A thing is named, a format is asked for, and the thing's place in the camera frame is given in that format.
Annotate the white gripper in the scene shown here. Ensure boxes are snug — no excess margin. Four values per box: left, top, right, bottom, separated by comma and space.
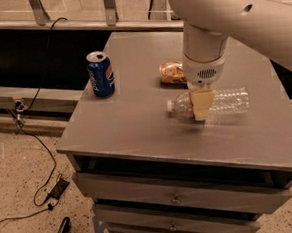
182, 55, 225, 121

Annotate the clear plastic water bottle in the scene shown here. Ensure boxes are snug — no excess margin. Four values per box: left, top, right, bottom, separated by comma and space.
167, 87, 249, 121

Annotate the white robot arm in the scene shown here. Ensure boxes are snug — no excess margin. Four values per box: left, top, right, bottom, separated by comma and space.
169, 0, 292, 121

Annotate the grey drawer cabinet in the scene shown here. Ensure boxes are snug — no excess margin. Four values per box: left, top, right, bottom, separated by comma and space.
58, 32, 292, 233

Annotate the blue Pepsi soda can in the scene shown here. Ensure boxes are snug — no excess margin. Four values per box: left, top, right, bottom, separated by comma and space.
86, 51, 115, 98

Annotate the metal window rail frame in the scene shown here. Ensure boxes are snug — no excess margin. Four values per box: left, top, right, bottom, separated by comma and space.
0, 0, 183, 32

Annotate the black floor cable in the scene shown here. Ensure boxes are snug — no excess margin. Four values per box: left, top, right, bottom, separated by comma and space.
0, 17, 82, 225

